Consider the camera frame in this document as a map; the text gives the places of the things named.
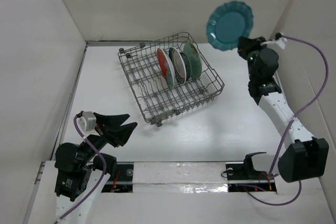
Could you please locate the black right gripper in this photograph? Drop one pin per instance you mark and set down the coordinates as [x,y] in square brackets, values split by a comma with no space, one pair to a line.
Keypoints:
[245,44]

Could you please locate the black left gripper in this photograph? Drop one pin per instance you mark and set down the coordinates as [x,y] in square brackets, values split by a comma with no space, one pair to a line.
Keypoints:
[105,123]

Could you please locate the teal scalloped plate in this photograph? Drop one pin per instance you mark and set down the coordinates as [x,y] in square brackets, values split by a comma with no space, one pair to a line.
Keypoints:
[227,23]

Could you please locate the light green floral plate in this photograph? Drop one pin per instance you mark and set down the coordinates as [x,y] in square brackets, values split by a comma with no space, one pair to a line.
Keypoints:
[196,63]

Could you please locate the blue patterned small plate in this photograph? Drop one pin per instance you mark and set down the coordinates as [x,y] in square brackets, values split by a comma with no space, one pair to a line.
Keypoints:
[187,66]

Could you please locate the white green rimmed plate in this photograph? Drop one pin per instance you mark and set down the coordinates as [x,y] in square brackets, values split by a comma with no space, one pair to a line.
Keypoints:
[178,64]

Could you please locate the red teal floral plate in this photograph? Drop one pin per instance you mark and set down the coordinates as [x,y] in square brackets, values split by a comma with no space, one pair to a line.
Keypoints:
[166,67]

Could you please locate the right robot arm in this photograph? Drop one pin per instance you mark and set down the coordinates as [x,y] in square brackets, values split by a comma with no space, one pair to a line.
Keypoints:
[305,156]

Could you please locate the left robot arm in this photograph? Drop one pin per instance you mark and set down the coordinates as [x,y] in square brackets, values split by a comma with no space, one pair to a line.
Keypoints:
[84,172]

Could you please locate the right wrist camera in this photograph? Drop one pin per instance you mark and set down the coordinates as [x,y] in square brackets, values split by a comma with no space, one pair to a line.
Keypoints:
[278,40]

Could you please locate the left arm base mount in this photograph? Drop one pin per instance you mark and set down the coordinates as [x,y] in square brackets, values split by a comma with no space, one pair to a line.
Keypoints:
[122,181]

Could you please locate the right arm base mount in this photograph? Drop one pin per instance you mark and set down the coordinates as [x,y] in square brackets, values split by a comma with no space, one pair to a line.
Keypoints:
[242,177]

